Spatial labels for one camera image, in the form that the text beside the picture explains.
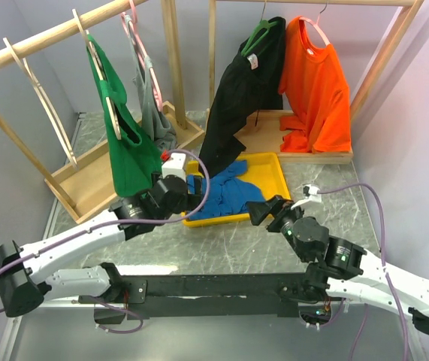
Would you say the pink hanger rack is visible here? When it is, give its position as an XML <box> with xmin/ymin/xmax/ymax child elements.
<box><xmin>299</xmin><ymin>0</ymin><xmax>331</xmax><ymax>46</ymax></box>
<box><xmin>120</xmin><ymin>1</ymin><xmax>163</xmax><ymax>112</ymax></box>

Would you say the blue garment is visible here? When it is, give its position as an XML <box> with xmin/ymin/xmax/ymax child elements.
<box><xmin>190</xmin><ymin>160</ymin><xmax>265</xmax><ymax>220</ymax></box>

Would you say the yellow plastic tray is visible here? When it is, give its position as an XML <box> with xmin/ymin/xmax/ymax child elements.
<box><xmin>183</xmin><ymin>153</ymin><xmax>290</xmax><ymax>228</ymax></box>

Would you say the right wooden clothes rack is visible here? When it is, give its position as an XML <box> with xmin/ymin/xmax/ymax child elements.
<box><xmin>208</xmin><ymin>0</ymin><xmax>424</xmax><ymax>164</ymax></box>

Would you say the left wooden clothes rack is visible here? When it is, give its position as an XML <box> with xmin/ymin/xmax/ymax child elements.
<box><xmin>0</xmin><ymin>1</ymin><xmax>205</xmax><ymax>223</ymax></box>

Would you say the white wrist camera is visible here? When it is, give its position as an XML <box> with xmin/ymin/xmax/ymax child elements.
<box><xmin>161</xmin><ymin>150</ymin><xmax>187</xmax><ymax>181</ymax></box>
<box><xmin>290</xmin><ymin>184</ymin><xmax>322</xmax><ymax>210</ymax></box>

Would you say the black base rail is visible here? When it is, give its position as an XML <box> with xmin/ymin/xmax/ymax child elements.
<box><xmin>99</xmin><ymin>273</ymin><xmax>331</xmax><ymax>319</ymax></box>

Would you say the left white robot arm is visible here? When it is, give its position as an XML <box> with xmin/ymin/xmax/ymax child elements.
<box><xmin>0</xmin><ymin>175</ymin><xmax>211</xmax><ymax>317</ymax></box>

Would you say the green hanger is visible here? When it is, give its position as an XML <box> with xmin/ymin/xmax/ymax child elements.
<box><xmin>240</xmin><ymin>1</ymin><xmax>278</xmax><ymax>57</ymax></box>

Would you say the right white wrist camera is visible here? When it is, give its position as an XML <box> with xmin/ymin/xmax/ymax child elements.
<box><xmin>290</xmin><ymin>184</ymin><xmax>322</xmax><ymax>210</ymax></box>

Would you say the grey tank top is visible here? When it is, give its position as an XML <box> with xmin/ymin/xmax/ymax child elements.
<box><xmin>122</xmin><ymin>13</ymin><xmax>180</xmax><ymax>150</ymax></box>

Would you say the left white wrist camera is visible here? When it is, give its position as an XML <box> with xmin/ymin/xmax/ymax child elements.
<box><xmin>161</xmin><ymin>150</ymin><xmax>187</xmax><ymax>181</ymax></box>

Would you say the pink hanger left rack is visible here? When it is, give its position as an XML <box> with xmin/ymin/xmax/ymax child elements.
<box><xmin>120</xmin><ymin>1</ymin><xmax>163</xmax><ymax>112</ymax></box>

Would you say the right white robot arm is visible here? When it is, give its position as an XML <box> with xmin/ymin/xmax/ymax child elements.
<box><xmin>246</xmin><ymin>195</ymin><xmax>429</xmax><ymax>335</ymax></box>

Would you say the pink hanger right rack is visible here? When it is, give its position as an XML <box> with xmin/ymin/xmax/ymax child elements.
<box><xmin>299</xmin><ymin>0</ymin><xmax>331</xmax><ymax>46</ymax></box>

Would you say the purple cable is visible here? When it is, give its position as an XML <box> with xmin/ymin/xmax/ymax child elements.
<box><xmin>0</xmin><ymin>149</ymin><xmax>211</xmax><ymax>335</ymax></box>
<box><xmin>317</xmin><ymin>183</ymin><xmax>412</xmax><ymax>361</ymax></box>

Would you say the orange t-shirt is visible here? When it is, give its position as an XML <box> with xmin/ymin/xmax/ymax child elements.
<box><xmin>278</xmin><ymin>17</ymin><xmax>352</xmax><ymax>153</ymax></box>

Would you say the wooden clothes rack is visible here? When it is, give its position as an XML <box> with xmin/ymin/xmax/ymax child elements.
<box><xmin>208</xmin><ymin>0</ymin><xmax>424</xmax><ymax>164</ymax></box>
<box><xmin>0</xmin><ymin>1</ymin><xmax>205</xmax><ymax>223</ymax></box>

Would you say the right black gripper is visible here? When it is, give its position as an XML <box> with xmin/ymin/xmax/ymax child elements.
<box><xmin>244</xmin><ymin>194</ymin><xmax>308</xmax><ymax>262</ymax></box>

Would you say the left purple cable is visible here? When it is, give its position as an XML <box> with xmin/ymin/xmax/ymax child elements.
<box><xmin>0</xmin><ymin>149</ymin><xmax>211</xmax><ymax>335</ymax></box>

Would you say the green tank top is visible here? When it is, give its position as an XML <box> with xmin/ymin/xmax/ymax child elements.
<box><xmin>88</xmin><ymin>35</ymin><xmax>162</xmax><ymax>197</ymax></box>

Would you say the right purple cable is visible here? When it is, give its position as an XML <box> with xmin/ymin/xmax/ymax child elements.
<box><xmin>317</xmin><ymin>183</ymin><xmax>412</xmax><ymax>361</ymax></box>

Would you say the black t-shirt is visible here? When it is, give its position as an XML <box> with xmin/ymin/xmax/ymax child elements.
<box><xmin>199</xmin><ymin>17</ymin><xmax>286</xmax><ymax>177</ymax></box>

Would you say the wooden hanger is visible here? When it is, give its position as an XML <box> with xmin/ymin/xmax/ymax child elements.
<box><xmin>3</xmin><ymin>38</ymin><xmax>78</xmax><ymax>170</ymax></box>
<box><xmin>72</xmin><ymin>9</ymin><xmax>122</xmax><ymax>141</ymax></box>

